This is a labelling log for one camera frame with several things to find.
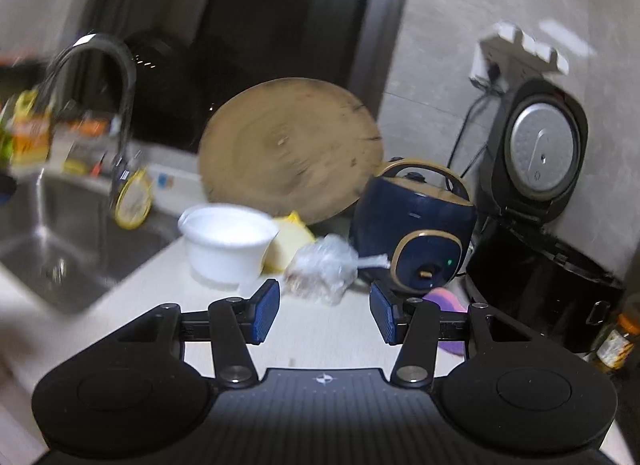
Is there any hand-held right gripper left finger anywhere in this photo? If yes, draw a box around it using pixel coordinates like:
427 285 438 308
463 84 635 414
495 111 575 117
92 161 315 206
117 279 282 391

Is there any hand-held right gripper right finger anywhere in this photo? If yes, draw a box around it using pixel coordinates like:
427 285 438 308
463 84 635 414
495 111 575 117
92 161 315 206
369 281 533 392

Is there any yellow white scouring pad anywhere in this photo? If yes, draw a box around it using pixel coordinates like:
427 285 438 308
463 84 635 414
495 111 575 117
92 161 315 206
262 211 315 275

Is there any clear plastic bag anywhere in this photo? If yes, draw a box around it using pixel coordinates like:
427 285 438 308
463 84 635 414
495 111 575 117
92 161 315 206
284 234 391 307

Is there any white plastic bowl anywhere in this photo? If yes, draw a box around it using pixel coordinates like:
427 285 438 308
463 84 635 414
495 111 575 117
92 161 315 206
177 204 281 291

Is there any purple sponge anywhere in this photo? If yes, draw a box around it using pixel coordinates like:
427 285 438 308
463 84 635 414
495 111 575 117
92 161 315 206
422 287 471 356

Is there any blue rice cooker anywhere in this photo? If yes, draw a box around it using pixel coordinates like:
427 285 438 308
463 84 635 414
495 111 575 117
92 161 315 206
348 158 478 296

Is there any black rice cooker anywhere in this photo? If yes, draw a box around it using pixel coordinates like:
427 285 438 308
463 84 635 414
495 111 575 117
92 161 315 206
465 77 626 356

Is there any round wooden cutting board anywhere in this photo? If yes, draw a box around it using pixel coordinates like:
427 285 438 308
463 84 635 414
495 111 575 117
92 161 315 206
197 77 383 226

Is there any yellow rimmed mesh scourer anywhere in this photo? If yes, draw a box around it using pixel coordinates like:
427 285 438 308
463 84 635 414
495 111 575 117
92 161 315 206
114 168 153 230

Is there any stainless steel sink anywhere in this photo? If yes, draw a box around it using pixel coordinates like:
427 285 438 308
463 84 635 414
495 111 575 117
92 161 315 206
0 167 176 316

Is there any black perforated pan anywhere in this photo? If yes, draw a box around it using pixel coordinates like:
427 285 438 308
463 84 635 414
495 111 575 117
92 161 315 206
122 30 226 150

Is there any glass sauce jar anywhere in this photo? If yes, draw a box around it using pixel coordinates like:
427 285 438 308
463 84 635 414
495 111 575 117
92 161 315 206
595 312 640 373

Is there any yellow dish sponge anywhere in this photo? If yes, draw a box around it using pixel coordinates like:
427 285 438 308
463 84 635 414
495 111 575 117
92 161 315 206
62 157 95 176

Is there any kitchen cleaver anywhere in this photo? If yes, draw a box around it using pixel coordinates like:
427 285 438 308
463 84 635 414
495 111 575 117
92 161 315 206
65 136 113 166

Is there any orange object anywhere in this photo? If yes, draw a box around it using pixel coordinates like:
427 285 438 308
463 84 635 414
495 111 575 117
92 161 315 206
75 115 112 138

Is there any chrome kitchen faucet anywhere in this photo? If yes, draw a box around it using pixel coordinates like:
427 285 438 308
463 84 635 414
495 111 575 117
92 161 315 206
42 35 146 210

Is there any yellow dish soap bottle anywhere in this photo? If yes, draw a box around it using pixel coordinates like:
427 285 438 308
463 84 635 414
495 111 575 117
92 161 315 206
7 90 56 168

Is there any dark window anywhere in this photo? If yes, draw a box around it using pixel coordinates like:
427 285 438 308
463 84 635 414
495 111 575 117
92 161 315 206
85 0 416 156

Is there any green leafy vegetable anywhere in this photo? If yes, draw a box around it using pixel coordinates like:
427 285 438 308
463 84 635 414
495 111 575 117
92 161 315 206
0 117 15 166

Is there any black power cable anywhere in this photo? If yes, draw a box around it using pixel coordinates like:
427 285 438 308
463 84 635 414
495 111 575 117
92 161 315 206
446 65 506 180

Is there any white wall socket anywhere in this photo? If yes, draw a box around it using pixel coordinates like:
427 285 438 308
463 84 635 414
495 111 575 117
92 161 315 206
469 40 506 90

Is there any white wall bracket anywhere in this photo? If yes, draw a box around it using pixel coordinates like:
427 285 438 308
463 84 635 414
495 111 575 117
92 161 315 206
480 21 571 76

